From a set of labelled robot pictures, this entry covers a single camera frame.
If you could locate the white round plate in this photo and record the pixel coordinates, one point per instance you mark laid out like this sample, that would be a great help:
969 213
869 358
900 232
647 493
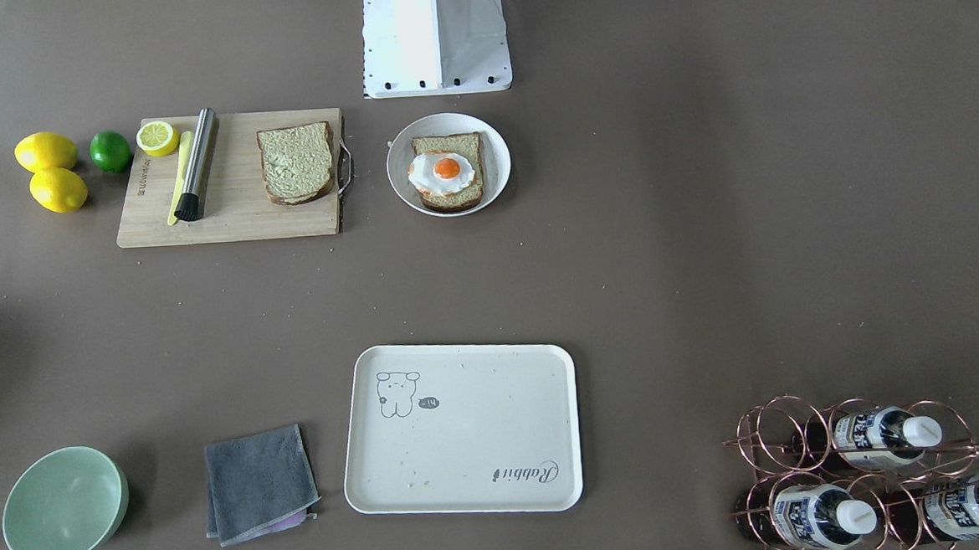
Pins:
494 154

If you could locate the bread slice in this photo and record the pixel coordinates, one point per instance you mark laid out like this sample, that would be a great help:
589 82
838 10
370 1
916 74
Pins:
297 162
469 145

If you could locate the cream rabbit tray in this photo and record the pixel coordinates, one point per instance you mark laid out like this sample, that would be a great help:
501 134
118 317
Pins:
464 428

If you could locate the fried egg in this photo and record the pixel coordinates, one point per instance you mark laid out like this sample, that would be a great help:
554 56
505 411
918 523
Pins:
440 174

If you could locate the bread slice under egg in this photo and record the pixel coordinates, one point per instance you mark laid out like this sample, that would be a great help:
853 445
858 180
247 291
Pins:
469 145

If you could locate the wooden cutting board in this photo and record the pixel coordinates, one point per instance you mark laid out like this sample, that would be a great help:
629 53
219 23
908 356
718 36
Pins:
234 204

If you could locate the grey folded cloth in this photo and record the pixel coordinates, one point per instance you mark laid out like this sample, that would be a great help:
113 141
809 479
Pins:
258 485

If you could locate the yellow plastic knife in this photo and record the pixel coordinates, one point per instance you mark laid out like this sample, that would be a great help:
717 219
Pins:
183 154

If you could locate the half cut lemon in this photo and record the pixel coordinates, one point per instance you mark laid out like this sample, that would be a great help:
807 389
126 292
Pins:
158 138

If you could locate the green lime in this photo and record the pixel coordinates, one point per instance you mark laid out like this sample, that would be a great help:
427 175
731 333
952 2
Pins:
110 152

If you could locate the tea bottle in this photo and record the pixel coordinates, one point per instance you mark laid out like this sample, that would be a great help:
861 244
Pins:
872 440
803 517
938 514

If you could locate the tea bottle upper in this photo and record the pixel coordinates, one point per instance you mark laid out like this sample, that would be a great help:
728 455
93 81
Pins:
872 440

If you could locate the yellow lemon lower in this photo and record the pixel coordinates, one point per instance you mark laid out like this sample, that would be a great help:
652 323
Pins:
58 190

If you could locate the yellow lemon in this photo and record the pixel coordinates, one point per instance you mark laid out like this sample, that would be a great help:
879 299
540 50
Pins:
43 150
58 190

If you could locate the yellow lemon upper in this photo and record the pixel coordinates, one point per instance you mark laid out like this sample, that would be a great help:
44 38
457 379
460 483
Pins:
43 150

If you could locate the mint green bowl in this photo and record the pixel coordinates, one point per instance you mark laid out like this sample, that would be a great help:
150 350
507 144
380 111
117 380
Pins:
73 498

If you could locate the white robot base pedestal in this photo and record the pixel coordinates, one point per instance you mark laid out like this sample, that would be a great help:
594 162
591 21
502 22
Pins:
415 48

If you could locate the copper wire bottle rack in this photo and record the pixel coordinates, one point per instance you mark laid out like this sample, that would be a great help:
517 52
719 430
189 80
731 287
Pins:
764 432

